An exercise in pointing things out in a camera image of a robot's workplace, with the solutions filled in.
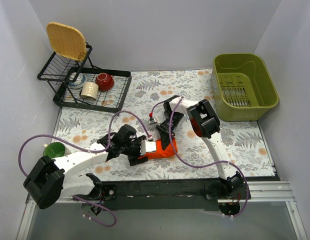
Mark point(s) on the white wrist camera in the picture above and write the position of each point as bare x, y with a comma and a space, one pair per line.
147, 146
153, 120

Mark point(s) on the floral patterned table cloth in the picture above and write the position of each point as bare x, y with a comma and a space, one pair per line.
243, 140

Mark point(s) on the olive green plastic tub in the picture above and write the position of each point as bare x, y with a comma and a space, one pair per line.
242, 87

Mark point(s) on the woven yellow rattan tray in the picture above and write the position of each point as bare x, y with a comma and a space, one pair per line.
66, 41

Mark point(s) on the cream ceramic mug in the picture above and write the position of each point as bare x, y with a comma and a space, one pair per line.
89, 91

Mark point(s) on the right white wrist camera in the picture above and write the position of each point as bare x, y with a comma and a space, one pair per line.
153, 120

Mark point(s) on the dark red bowl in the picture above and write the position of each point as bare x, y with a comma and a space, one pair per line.
104, 81

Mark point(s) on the black mounting base plate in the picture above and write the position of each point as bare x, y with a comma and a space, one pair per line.
169, 194

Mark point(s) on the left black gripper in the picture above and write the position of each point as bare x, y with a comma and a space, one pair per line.
139, 151

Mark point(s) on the green cup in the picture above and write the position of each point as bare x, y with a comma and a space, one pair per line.
54, 150

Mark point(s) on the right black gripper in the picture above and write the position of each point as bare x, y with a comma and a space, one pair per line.
166, 127

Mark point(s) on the blue white patterned bowl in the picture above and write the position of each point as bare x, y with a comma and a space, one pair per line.
78, 83

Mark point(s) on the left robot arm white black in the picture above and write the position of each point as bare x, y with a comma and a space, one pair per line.
54, 178

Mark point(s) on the orange t shirt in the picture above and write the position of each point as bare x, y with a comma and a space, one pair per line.
162, 153

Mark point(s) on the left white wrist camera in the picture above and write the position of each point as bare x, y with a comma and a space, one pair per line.
147, 146

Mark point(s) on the black wire dish rack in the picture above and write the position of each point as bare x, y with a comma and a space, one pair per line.
58, 71

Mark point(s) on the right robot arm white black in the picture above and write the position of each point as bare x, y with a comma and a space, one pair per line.
206, 125

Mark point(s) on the aluminium rail frame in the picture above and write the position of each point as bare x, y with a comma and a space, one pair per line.
270, 214

